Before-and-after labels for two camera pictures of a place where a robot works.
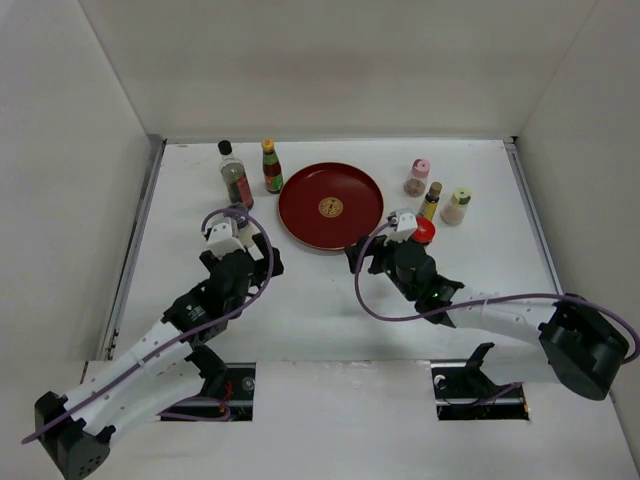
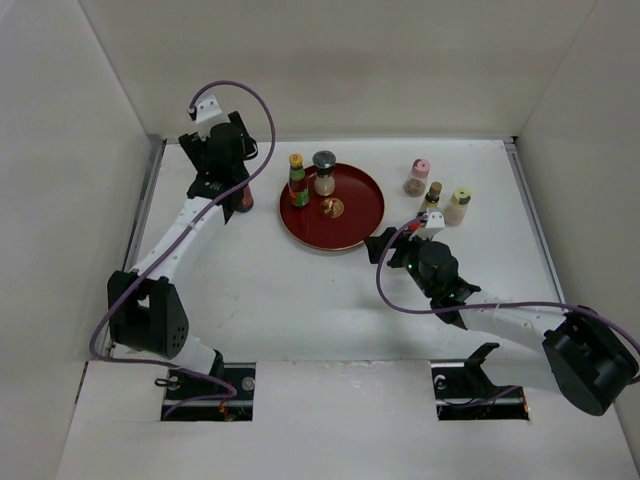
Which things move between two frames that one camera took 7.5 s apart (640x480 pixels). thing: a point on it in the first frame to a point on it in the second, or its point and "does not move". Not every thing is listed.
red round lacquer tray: x=330 y=205 does not move
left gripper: x=261 y=246 to x=199 y=150
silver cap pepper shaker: x=247 y=233 to x=324 y=162
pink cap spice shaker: x=415 y=184 does not move
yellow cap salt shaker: x=454 y=211 does not move
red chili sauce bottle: x=272 y=172 to x=298 y=190
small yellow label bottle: x=427 y=209 does not move
